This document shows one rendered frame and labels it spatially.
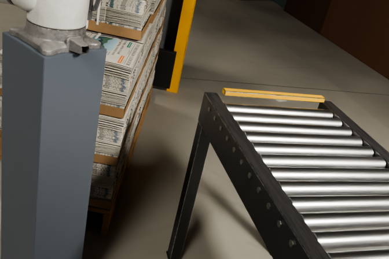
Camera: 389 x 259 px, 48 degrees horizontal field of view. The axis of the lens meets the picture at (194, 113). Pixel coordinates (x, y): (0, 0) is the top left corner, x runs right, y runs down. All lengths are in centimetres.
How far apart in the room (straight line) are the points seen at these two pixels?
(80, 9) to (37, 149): 40
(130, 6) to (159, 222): 103
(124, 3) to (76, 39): 70
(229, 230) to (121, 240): 54
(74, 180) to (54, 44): 46
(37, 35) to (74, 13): 11
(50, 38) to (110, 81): 53
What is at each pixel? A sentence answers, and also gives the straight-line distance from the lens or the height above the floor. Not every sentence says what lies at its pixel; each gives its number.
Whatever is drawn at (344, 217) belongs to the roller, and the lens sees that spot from 119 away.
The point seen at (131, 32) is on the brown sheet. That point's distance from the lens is 190.
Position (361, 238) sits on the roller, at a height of 80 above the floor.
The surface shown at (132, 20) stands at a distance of 188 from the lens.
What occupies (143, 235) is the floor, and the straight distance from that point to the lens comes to 211.
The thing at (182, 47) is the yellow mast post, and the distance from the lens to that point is 337.
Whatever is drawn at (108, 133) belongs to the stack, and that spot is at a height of 52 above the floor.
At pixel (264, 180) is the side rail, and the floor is 80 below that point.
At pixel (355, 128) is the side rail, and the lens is 170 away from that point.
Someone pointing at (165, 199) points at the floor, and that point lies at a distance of 234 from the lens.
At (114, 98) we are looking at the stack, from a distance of 170.
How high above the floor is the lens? 143
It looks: 26 degrees down
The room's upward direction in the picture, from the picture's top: 13 degrees clockwise
